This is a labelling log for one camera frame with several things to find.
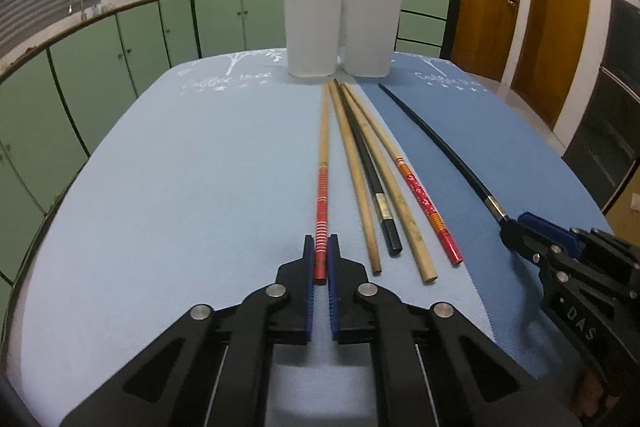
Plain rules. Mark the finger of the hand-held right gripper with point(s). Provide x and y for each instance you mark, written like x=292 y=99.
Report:
x=522 y=241
x=547 y=229

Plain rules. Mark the black glass-front cabinet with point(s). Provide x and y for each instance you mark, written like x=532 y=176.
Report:
x=605 y=107

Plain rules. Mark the two-tone blue printed mat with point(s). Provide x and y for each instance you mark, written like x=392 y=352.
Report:
x=200 y=182

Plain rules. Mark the white two-compartment utensil holder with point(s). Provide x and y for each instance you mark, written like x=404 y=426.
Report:
x=315 y=32

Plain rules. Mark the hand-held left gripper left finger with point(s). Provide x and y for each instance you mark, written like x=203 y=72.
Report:
x=307 y=287

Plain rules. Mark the cardboard box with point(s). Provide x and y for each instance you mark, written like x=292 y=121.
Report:
x=625 y=207

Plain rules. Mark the red striped bamboo chopstick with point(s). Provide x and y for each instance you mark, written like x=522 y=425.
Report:
x=322 y=207

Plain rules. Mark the black chopstick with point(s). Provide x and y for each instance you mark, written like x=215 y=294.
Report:
x=372 y=187
x=450 y=157

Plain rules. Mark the plain bamboo chopstick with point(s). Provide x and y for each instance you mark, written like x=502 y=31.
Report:
x=355 y=182
x=400 y=207

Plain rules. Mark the red flowered bamboo chopstick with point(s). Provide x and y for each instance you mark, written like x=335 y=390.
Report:
x=425 y=207

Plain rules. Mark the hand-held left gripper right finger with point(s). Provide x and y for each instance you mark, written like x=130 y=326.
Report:
x=335 y=292

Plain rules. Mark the wooden door in frame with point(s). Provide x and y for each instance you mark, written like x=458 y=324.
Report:
x=555 y=22

